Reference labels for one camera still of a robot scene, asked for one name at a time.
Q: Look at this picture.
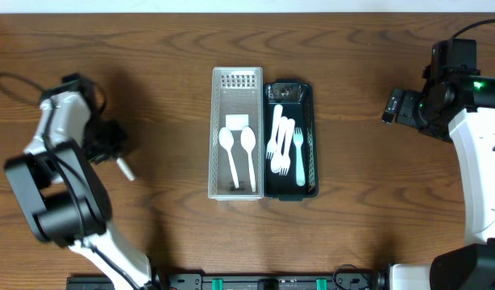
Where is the white plastic spoon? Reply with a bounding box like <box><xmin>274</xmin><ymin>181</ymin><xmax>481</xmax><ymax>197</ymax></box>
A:
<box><xmin>116</xmin><ymin>157</ymin><xmax>136</xmax><ymax>181</ymax></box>
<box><xmin>218</xmin><ymin>127</ymin><xmax>239</xmax><ymax>189</ymax></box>
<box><xmin>240</xmin><ymin>126</ymin><xmax>256</xmax><ymax>192</ymax></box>
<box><xmin>271</xmin><ymin>116</ymin><xmax>288</xmax><ymax>173</ymax></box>

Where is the pale green plastic fork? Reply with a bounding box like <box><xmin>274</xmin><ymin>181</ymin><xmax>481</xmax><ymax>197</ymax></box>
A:
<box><xmin>293</xmin><ymin>126</ymin><xmax>306</xmax><ymax>187</ymax></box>

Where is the white plastic fork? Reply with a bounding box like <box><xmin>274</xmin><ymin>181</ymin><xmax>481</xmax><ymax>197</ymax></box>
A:
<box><xmin>266</xmin><ymin>104</ymin><xmax>283</xmax><ymax>160</ymax></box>
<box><xmin>280</xmin><ymin>118</ymin><xmax>295</xmax><ymax>176</ymax></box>

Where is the clear plastic perforated basket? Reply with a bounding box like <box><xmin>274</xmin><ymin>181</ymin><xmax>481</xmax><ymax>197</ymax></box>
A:
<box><xmin>208</xmin><ymin>67</ymin><xmax>264</xmax><ymax>201</ymax></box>

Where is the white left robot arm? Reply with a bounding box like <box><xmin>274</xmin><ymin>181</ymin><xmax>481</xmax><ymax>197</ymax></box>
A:
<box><xmin>4</xmin><ymin>73</ymin><xmax>166</xmax><ymax>289</ymax></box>

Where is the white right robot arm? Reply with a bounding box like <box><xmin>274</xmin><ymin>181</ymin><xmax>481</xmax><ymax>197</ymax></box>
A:
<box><xmin>382</xmin><ymin>76</ymin><xmax>495</xmax><ymax>289</ymax></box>

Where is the white label sticker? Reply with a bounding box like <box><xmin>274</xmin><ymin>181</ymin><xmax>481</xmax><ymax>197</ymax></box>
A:
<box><xmin>225</xmin><ymin>114</ymin><xmax>249</xmax><ymax>131</ymax></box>

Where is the black plastic perforated basket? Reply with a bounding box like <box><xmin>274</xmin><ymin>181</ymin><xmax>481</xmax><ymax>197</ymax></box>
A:
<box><xmin>263</xmin><ymin>78</ymin><xmax>319</xmax><ymax>201</ymax></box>

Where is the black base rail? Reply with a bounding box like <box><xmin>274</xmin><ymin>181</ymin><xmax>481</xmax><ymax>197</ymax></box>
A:
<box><xmin>65</xmin><ymin>263</ymin><xmax>393</xmax><ymax>290</ymax></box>

